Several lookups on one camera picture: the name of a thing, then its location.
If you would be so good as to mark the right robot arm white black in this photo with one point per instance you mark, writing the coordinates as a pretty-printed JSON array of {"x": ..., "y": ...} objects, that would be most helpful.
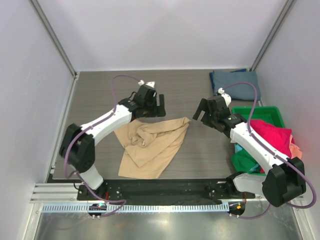
[{"x": 283, "y": 179}]

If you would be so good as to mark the beige t shirt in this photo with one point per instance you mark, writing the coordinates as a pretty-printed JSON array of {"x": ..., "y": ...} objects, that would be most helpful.
[{"x": 150, "y": 147}]

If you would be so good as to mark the slotted cable duct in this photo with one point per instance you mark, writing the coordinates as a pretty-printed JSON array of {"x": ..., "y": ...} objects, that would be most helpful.
[{"x": 100, "y": 208}]

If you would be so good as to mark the right aluminium frame post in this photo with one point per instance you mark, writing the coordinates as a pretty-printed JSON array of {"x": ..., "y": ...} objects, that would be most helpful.
[{"x": 283, "y": 14}]

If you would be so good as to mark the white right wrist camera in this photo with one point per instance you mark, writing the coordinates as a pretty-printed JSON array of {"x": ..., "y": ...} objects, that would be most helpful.
[{"x": 227, "y": 97}]

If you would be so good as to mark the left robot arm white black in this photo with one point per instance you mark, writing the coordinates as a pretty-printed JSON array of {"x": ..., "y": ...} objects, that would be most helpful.
[{"x": 78, "y": 145}]

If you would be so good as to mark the magenta t shirt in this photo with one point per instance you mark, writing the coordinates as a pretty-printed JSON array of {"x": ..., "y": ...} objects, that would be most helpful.
[{"x": 279, "y": 138}]

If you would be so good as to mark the green plastic bin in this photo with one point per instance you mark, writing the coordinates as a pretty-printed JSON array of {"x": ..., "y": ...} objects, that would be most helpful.
[{"x": 271, "y": 115}]

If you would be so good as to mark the salmon pink t shirt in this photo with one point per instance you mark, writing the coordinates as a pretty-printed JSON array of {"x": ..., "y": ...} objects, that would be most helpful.
[{"x": 294, "y": 149}]

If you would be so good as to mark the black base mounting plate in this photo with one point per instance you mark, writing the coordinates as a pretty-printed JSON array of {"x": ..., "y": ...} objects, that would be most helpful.
[{"x": 170, "y": 192}]

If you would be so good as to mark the folded grey-blue t shirt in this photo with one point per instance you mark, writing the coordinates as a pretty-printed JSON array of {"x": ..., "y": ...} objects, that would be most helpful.
[{"x": 244, "y": 91}]

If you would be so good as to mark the aluminium extrusion rail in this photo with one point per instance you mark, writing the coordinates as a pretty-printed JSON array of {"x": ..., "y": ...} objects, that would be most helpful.
[{"x": 54, "y": 193}]

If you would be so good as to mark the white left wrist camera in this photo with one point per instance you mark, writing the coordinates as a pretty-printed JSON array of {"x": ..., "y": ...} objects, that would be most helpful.
[{"x": 151, "y": 84}]

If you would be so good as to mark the aluminium frame post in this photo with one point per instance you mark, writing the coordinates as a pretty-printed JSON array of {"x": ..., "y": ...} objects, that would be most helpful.
[
  {"x": 283, "y": 14},
  {"x": 52, "y": 35}
]

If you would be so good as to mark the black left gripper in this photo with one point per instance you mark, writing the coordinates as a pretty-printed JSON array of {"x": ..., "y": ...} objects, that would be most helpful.
[{"x": 159, "y": 111}]

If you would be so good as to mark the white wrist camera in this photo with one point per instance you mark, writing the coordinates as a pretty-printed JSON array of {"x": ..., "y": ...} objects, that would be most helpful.
[
  {"x": 227, "y": 97},
  {"x": 151, "y": 84}
]

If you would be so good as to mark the light blue t shirt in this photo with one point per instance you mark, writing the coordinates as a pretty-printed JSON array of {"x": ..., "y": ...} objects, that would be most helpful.
[{"x": 237, "y": 148}]

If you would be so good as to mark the green t shirt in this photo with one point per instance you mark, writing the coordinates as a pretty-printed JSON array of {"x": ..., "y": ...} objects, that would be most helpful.
[{"x": 244, "y": 162}]

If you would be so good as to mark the left aluminium frame post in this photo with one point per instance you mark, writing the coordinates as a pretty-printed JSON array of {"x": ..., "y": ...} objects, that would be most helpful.
[{"x": 52, "y": 35}]

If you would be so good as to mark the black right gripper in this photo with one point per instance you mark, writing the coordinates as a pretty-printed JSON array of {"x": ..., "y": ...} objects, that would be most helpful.
[{"x": 203, "y": 106}]

